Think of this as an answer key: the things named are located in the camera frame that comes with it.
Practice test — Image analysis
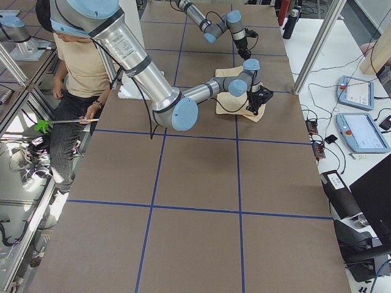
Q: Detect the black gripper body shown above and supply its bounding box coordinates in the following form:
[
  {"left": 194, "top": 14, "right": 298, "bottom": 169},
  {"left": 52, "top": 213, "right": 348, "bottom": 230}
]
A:
[
  {"left": 233, "top": 38, "right": 251, "bottom": 60},
  {"left": 246, "top": 86, "right": 274, "bottom": 115}
]

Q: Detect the blue teach pendant far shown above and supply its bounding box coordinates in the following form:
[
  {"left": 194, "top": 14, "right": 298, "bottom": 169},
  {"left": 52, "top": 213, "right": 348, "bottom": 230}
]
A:
[{"left": 336, "top": 75, "right": 375, "bottom": 110}]

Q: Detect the aluminium frame post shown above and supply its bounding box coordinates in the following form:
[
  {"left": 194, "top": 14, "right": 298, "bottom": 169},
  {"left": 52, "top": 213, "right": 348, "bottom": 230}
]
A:
[{"left": 292, "top": 0, "right": 346, "bottom": 95}]

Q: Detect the black water bottle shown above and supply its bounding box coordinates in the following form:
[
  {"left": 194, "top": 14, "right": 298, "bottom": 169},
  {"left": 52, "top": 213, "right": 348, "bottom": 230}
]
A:
[{"left": 282, "top": 9, "right": 300, "bottom": 40}]

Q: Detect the green grabber tool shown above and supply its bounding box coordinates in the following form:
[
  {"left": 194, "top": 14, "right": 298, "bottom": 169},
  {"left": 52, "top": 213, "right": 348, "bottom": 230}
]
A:
[{"left": 34, "top": 118, "right": 99, "bottom": 134}]

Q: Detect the black computer monitor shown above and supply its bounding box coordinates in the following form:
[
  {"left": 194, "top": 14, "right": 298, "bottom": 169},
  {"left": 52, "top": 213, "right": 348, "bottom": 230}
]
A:
[{"left": 349, "top": 156, "right": 390, "bottom": 244}]

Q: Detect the blue teach pendant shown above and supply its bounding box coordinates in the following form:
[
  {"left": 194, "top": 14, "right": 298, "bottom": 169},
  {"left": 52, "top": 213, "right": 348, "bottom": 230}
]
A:
[
  {"left": 336, "top": 113, "right": 390, "bottom": 153},
  {"left": 336, "top": 75, "right": 375, "bottom": 110}
]

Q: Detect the blue teach pendant near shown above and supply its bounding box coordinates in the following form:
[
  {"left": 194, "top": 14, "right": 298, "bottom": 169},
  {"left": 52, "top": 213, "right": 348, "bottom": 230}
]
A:
[{"left": 336, "top": 113, "right": 390, "bottom": 153}]

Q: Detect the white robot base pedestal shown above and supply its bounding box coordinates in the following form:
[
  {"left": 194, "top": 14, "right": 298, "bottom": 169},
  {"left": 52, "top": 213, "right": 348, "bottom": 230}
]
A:
[{"left": 117, "top": 0, "right": 166, "bottom": 100}]

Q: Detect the seated person in beige shirt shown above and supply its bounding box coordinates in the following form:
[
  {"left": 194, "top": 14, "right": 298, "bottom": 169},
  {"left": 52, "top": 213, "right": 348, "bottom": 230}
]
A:
[{"left": 35, "top": 0, "right": 112, "bottom": 199}]

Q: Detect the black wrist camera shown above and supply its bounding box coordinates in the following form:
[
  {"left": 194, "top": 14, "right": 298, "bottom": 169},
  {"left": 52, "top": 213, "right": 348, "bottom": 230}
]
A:
[{"left": 245, "top": 28, "right": 258, "bottom": 38}]

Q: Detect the beige long-sleeve printed shirt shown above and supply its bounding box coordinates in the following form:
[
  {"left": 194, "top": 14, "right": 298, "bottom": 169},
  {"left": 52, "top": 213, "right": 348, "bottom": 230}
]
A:
[{"left": 215, "top": 66, "right": 266, "bottom": 122}]

